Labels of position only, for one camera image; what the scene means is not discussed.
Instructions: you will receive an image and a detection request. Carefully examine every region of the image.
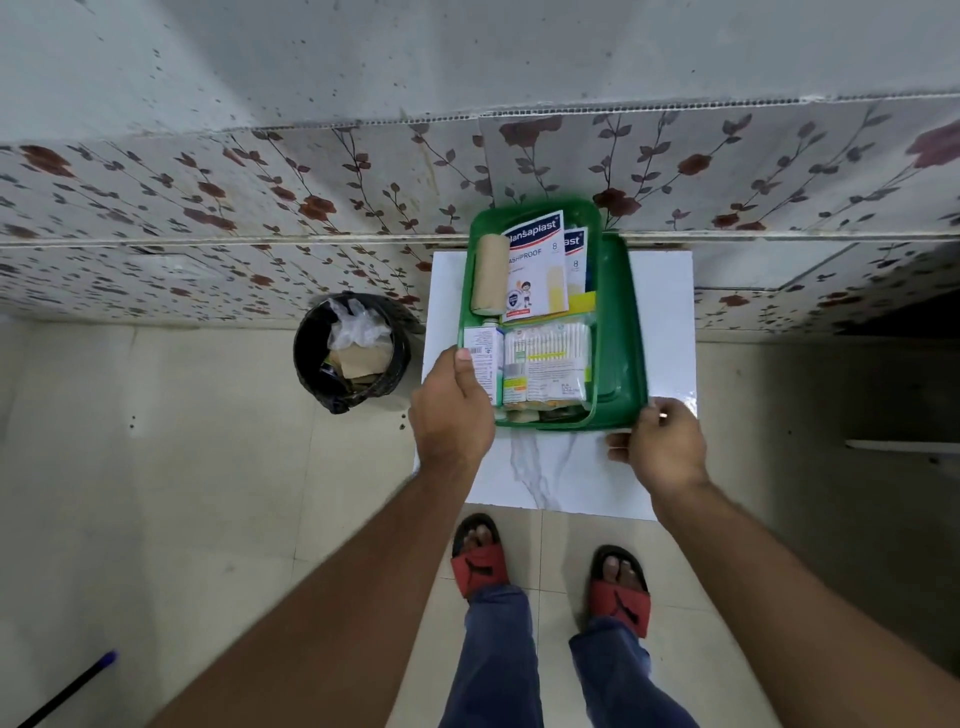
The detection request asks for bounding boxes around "person's left hand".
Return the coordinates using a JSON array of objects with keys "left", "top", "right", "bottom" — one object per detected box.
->
[{"left": 408, "top": 346, "right": 498, "bottom": 477}]

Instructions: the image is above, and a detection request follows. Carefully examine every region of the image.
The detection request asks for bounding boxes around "person's right hand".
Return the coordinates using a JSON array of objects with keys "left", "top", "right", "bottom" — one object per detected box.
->
[{"left": 605, "top": 398, "right": 711, "bottom": 501}]

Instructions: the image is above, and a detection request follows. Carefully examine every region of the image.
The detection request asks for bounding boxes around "green plastic tray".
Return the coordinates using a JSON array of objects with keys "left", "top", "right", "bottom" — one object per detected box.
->
[
  {"left": 536, "top": 232, "right": 651, "bottom": 433},
  {"left": 456, "top": 196, "right": 605, "bottom": 431}
]

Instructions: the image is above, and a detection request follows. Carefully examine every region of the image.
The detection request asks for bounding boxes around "person's left forearm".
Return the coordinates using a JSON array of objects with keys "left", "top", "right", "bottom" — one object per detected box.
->
[{"left": 146, "top": 457, "right": 489, "bottom": 728}]

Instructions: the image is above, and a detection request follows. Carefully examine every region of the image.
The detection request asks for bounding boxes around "person's right forearm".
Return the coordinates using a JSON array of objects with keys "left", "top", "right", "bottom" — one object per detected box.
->
[{"left": 649, "top": 475, "right": 960, "bottom": 728}]

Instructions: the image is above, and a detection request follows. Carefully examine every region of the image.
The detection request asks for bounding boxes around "white ointment box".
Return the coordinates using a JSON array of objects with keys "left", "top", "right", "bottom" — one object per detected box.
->
[{"left": 462, "top": 323, "right": 506, "bottom": 407}]

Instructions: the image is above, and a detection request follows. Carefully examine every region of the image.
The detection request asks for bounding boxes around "clear cotton swab packet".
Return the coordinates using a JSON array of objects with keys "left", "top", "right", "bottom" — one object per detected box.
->
[{"left": 501, "top": 320, "right": 594, "bottom": 407}]

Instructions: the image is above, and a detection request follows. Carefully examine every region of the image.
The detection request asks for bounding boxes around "beige bandage roll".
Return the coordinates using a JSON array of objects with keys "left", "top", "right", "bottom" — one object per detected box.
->
[{"left": 470, "top": 233, "right": 512, "bottom": 317}]

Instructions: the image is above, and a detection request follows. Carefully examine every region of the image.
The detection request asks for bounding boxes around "brown cardboard scrap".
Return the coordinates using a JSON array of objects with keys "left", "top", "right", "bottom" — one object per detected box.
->
[{"left": 328, "top": 342, "right": 396, "bottom": 385}]

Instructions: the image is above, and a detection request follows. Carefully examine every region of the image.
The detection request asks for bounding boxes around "crumpled clear plastic wrapper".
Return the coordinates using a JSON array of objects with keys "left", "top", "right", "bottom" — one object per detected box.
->
[{"left": 327, "top": 297, "right": 393, "bottom": 352}]

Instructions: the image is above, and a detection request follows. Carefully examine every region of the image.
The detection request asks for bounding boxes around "white plaster box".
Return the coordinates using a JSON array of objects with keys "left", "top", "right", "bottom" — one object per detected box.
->
[
  {"left": 562, "top": 227, "right": 589, "bottom": 296},
  {"left": 500, "top": 210, "right": 570, "bottom": 323}
]

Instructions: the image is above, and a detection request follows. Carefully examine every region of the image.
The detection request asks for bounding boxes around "red right sandal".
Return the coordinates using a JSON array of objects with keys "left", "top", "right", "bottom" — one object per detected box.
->
[{"left": 585, "top": 544, "right": 653, "bottom": 641}]

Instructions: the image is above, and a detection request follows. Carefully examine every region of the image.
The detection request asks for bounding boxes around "red sandal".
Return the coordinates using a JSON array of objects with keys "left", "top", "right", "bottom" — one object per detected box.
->
[
  {"left": 585, "top": 544, "right": 653, "bottom": 641},
  {"left": 450, "top": 513, "right": 512, "bottom": 602}
]

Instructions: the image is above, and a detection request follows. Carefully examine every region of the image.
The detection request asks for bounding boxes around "black trash bin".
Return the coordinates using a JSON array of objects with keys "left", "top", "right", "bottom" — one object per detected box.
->
[{"left": 291, "top": 291, "right": 413, "bottom": 416}]

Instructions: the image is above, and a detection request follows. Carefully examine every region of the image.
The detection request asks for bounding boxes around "red left sandal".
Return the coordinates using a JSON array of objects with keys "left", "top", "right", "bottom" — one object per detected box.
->
[{"left": 450, "top": 513, "right": 512, "bottom": 602}]

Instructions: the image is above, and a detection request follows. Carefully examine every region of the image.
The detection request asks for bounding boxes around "person's right leg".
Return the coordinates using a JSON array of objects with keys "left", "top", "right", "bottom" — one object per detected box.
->
[{"left": 567, "top": 618, "right": 700, "bottom": 728}]

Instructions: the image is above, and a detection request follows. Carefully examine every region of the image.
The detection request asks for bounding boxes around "person's leg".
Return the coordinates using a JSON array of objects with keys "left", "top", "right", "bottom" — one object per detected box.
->
[
  {"left": 438, "top": 583, "right": 546, "bottom": 728},
  {"left": 567, "top": 618, "right": 700, "bottom": 728}
]

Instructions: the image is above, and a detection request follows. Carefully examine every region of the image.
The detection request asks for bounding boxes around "person's left leg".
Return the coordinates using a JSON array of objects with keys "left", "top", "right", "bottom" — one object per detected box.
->
[{"left": 438, "top": 583, "right": 546, "bottom": 728}]

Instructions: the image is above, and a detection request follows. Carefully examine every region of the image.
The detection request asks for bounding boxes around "black stick with blue tip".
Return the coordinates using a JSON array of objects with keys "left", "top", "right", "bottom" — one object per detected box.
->
[{"left": 16, "top": 649, "right": 120, "bottom": 728}]

